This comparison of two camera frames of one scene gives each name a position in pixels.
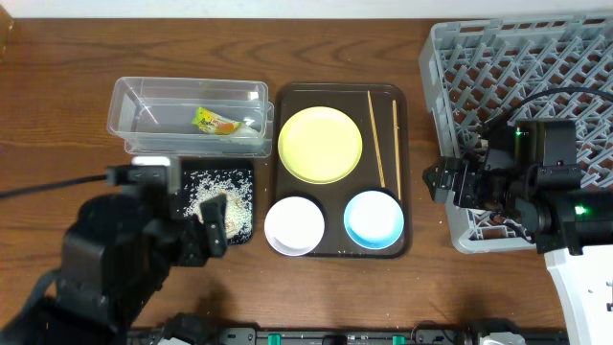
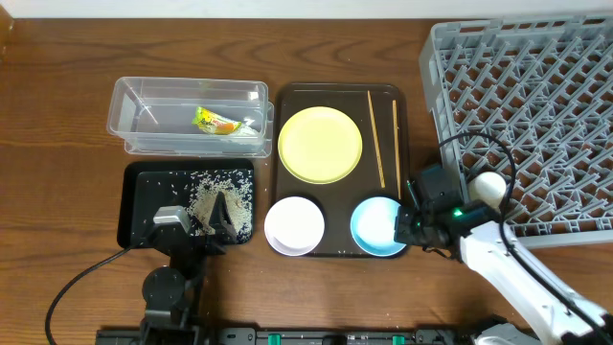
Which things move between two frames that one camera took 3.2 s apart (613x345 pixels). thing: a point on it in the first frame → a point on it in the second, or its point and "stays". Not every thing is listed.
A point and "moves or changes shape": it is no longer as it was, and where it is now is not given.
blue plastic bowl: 374,218 moves or changes shape
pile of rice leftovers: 237,185 stays
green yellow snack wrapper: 214,122 stays
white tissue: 247,130 stays
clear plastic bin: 191,116 stays
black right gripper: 460,180 → 408,226
